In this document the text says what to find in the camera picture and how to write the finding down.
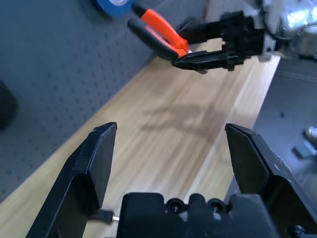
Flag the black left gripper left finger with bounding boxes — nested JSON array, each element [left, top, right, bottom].
[[25, 121, 118, 238]]

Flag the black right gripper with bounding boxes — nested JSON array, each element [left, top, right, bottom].
[[171, 10, 265, 74]]

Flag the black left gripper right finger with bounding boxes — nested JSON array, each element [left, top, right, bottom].
[[224, 123, 317, 238]]

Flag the orange black pliers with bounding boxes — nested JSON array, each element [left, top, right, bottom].
[[127, 5, 193, 61]]

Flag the grey metal pegboard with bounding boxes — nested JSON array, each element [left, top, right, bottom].
[[0, 0, 211, 204]]

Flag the black cup holder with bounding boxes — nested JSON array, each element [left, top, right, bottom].
[[0, 79, 18, 131]]

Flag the blue tape roll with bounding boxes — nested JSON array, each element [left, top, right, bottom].
[[93, 0, 137, 19]]

